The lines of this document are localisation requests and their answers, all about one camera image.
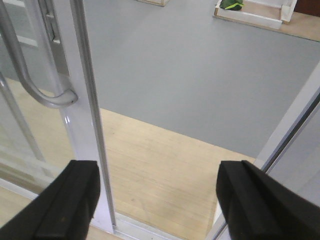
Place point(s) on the grey metal door handle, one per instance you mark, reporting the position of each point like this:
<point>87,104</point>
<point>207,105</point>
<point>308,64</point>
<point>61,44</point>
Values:
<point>40,39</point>

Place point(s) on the white framed sliding glass door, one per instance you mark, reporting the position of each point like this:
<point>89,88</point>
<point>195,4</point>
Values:
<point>37,142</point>

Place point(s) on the white framed floor tray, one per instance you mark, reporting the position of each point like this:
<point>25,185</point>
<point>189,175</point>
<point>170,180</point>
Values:
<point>270,14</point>

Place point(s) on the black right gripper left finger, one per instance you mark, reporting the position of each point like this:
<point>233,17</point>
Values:
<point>62,211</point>

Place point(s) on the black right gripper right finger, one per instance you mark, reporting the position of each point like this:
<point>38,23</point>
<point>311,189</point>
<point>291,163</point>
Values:
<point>257,207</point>

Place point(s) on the green sandbag with yellow edge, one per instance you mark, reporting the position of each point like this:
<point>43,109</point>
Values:
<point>233,5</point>

